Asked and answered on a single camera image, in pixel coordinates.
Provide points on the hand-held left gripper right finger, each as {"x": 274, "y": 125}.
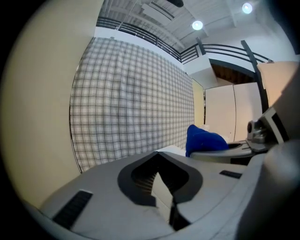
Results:
{"x": 211, "y": 185}

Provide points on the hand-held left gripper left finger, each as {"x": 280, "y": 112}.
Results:
{"x": 103, "y": 187}

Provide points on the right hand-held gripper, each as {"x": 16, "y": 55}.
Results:
{"x": 269, "y": 127}

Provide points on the blue cloth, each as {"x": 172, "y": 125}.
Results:
{"x": 205, "y": 141}

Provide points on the white partition panel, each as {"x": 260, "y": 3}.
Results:
{"x": 230, "y": 110}

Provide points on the pale yellow panel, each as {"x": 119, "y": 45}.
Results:
{"x": 197, "y": 103}

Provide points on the beige partition panel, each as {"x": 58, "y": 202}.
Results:
{"x": 276, "y": 79}

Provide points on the grey plaid curtain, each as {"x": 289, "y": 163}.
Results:
{"x": 131, "y": 103}

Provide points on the black metal railing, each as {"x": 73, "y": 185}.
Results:
{"x": 164, "y": 44}

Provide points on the round ceiling light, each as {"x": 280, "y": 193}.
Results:
{"x": 197, "y": 25}
{"x": 246, "y": 7}

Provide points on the black metal post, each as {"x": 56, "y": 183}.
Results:
{"x": 254, "y": 70}

